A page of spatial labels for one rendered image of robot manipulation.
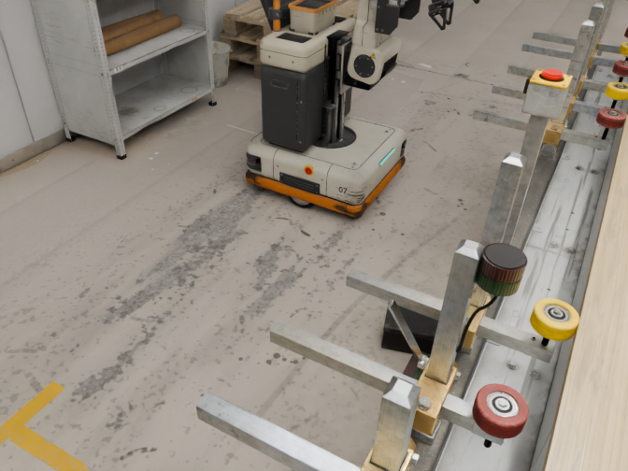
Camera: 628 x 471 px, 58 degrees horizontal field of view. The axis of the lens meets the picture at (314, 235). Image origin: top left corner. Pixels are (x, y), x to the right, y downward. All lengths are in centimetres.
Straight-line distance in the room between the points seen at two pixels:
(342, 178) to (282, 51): 63
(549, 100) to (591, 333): 45
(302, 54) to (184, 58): 161
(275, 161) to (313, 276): 66
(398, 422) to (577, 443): 35
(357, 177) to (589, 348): 173
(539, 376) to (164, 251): 177
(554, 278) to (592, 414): 74
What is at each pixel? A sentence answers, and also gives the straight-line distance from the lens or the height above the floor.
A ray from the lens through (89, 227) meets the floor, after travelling 290.
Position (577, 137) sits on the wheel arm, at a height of 81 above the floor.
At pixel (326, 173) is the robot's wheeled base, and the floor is 25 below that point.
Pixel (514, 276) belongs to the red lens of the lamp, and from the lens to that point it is 80.
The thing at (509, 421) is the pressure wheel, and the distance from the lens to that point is 93.
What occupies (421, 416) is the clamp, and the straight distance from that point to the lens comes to 96.
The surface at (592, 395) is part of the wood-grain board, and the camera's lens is 102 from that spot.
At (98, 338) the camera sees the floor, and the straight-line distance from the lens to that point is 232.
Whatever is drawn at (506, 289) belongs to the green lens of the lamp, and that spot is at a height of 111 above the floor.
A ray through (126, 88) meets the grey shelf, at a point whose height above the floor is 15.
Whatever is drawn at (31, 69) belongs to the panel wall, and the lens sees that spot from 350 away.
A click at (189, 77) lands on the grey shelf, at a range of 406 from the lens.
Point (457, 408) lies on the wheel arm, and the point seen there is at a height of 86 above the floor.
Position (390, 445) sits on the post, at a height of 102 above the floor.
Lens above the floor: 163
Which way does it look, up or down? 37 degrees down
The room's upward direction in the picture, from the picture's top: 2 degrees clockwise
